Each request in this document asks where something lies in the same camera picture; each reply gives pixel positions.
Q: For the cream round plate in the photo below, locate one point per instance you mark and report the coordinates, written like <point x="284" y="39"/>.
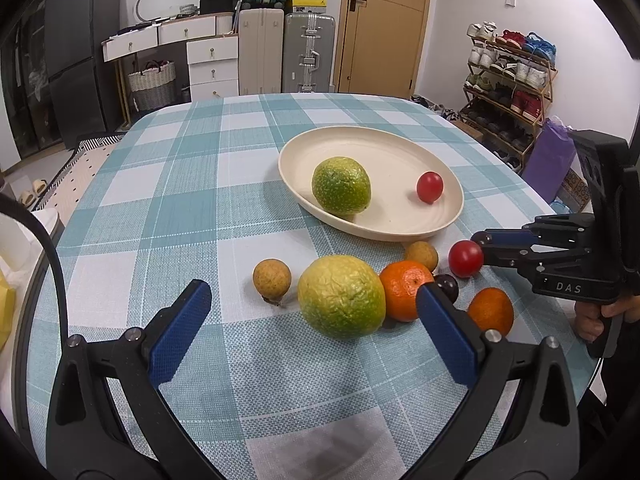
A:
<point x="380" y="160"/>

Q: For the wooden shoe rack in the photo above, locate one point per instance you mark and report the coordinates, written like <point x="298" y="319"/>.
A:
<point x="547" y="85"/>

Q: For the yellow black shoe box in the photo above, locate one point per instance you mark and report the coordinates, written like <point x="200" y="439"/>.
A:
<point x="307" y="6"/>

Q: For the dotted floor mat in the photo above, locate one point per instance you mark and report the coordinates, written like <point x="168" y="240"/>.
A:
<point x="80" y="175"/>

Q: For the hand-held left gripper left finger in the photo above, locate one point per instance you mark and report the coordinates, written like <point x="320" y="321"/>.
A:
<point x="182" y="332"/>

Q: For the beige suitcase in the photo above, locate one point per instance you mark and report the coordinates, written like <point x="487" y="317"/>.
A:
<point x="260" y="52"/>

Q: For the pair of beige slippers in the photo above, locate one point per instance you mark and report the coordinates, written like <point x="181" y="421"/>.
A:
<point x="35" y="191"/>

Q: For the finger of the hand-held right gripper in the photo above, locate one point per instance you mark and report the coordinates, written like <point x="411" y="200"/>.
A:
<point x="510" y="237"/>
<point x="515" y="260"/>

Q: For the pile of loose sneakers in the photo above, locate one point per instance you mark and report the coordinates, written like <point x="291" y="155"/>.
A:
<point x="435" y="107"/>

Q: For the teal plaid tablecloth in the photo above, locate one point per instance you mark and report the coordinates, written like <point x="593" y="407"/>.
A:
<point x="200" y="210"/>

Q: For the woven laundry basket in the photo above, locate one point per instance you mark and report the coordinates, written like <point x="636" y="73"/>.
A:
<point x="152" y="85"/>

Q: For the person's right hand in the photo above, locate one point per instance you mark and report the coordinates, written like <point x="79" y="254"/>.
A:
<point x="590" y="322"/>

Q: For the dark purple plum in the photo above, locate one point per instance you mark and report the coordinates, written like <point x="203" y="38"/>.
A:
<point x="447" y="287"/>

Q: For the red cherry tomato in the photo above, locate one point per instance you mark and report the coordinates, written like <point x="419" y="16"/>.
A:
<point x="465" y="259"/>
<point x="430" y="187"/>

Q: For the dark glass wardrobe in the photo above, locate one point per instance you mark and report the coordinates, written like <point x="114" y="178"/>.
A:
<point x="25" y="90"/>

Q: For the orange tangerine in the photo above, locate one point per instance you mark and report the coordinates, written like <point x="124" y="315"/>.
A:
<point x="402" y="287"/>
<point x="492" y="310"/>

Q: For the small white basket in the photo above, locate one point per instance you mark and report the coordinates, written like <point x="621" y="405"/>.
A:
<point x="189" y="9"/>

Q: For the green citrus fruit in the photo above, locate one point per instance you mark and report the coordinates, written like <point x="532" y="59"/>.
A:
<point x="341" y="187"/>

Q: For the large yellow-green citrus fruit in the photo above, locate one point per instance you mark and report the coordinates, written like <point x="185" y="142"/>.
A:
<point x="341" y="297"/>

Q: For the rows of shoes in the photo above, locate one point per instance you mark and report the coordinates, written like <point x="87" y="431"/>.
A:
<point x="525" y="75"/>

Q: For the patterned brown bag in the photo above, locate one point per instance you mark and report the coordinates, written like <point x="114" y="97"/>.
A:
<point x="575" y="190"/>

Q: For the silver suitcase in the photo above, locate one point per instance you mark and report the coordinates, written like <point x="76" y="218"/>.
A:
<point x="307" y="55"/>

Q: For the brown longan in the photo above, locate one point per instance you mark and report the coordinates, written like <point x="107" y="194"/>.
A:
<point x="421" y="255"/>
<point x="271" y="280"/>

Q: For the yellow bag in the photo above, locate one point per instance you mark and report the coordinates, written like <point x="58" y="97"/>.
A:
<point x="6" y="310"/>

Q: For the white drawer dresser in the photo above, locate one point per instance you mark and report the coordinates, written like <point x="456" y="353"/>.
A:
<point x="212" y="55"/>

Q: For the wooden door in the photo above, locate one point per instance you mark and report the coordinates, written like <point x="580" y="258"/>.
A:
<point x="385" y="30"/>

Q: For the black storage box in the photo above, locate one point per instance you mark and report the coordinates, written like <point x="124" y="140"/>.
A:
<point x="216" y="3"/>

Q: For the dark grey refrigerator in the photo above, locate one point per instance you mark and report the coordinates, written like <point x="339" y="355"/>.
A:
<point x="82" y="55"/>

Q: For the person's dark clothing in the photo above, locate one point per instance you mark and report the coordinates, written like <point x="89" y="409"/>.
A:
<point x="622" y="410"/>

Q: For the purple bag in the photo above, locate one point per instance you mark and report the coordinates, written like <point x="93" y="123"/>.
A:
<point x="550" y="160"/>

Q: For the white container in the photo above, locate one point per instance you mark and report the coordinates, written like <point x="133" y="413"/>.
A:
<point x="30" y="240"/>

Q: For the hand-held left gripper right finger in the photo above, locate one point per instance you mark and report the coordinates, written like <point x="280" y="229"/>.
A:
<point x="445" y="335"/>

